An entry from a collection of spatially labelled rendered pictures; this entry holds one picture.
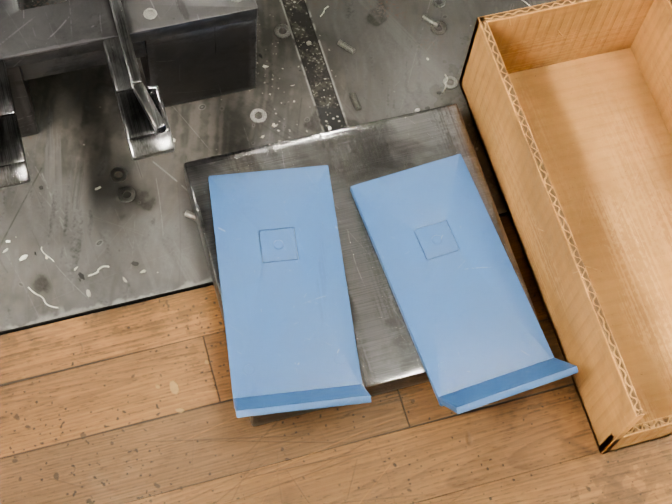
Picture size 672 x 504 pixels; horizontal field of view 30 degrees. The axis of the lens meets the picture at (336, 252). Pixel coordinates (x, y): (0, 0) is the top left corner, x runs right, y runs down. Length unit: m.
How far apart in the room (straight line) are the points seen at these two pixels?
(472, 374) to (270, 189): 0.16
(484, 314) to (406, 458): 0.09
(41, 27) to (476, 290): 0.28
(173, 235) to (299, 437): 0.14
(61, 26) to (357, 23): 0.20
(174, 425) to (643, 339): 0.27
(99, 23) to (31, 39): 0.04
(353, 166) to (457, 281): 0.09
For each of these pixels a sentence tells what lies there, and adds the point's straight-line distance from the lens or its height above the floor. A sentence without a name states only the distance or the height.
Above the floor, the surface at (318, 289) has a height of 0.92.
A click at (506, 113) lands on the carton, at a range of 0.73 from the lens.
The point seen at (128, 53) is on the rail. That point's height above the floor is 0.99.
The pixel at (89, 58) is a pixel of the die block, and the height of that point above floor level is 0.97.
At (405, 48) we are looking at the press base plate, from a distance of 0.81.
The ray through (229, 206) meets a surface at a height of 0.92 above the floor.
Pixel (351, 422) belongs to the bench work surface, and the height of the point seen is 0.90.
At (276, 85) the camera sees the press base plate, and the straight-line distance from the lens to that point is 0.79.
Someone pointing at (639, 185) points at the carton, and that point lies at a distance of 0.79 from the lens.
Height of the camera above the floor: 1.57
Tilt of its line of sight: 65 degrees down
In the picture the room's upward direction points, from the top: 9 degrees clockwise
